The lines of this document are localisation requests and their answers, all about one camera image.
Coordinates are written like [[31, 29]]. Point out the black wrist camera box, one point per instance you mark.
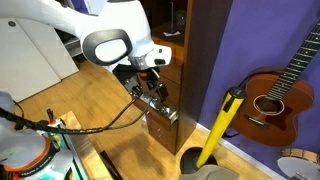
[[128, 81]]

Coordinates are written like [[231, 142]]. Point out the yellow pole with black cap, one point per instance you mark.
[[220, 123]]

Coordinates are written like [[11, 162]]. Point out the aluminium frame rail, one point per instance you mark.
[[75, 150]]

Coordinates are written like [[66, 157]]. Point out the brown wooden drawer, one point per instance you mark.
[[163, 135]]

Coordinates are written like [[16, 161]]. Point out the dark round object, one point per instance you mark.
[[180, 18]]

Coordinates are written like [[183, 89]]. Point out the wooden drawer with cream compartments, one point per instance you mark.
[[173, 75]]

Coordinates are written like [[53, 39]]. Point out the grey cloth cover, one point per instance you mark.
[[210, 173]]

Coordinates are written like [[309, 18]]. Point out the brown acoustic guitar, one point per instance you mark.
[[276, 116]]

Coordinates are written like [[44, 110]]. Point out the small black upright clamp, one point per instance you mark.
[[50, 115]]

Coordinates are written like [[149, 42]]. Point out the black round stand base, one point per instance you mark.
[[190, 160]]

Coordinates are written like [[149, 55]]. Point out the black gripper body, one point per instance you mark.
[[148, 80]]

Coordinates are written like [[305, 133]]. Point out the dark wooden shelf cabinet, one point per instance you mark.
[[203, 66]]

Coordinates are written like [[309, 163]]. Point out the wooden drawer holding black plastic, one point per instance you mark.
[[160, 108]]

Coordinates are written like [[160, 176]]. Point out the white paper slip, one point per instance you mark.
[[171, 33]]

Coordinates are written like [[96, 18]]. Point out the white closet door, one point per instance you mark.
[[23, 66], [56, 50]]

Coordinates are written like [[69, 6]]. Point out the white closet shelf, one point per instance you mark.
[[74, 46]]

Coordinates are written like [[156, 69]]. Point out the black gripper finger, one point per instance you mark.
[[162, 91]]

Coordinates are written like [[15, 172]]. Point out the thin dark metal rod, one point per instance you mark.
[[171, 16]]

